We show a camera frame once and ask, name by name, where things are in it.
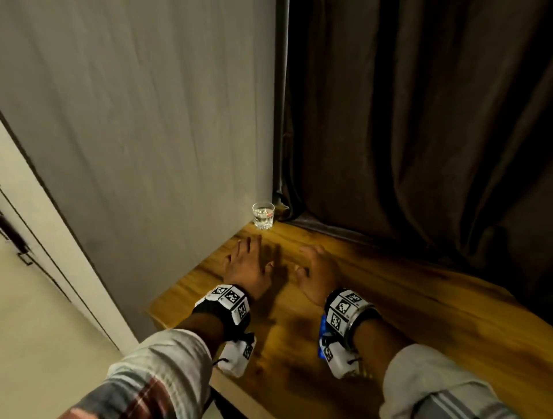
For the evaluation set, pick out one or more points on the clear drinking glass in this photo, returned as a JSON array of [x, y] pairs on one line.
[[263, 216]]

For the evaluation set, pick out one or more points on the cream cabinet door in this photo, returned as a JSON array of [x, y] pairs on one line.
[[39, 224]]

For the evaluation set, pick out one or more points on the person's right forearm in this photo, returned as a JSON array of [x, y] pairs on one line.
[[423, 380]]

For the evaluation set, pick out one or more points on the blue blister pack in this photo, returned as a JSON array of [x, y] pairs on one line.
[[322, 328]]

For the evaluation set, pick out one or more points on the person's left forearm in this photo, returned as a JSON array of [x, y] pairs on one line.
[[164, 371]]

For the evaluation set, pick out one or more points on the person's left hand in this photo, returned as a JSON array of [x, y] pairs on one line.
[[248, 267]]

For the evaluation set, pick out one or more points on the brown curtain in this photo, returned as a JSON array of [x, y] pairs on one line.
[[410, 129]]

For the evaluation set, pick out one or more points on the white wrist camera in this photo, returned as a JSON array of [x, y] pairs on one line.
[[235, 356], [339, 360]]

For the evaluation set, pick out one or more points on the person's right hand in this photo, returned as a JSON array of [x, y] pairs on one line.
[[319, 274]]

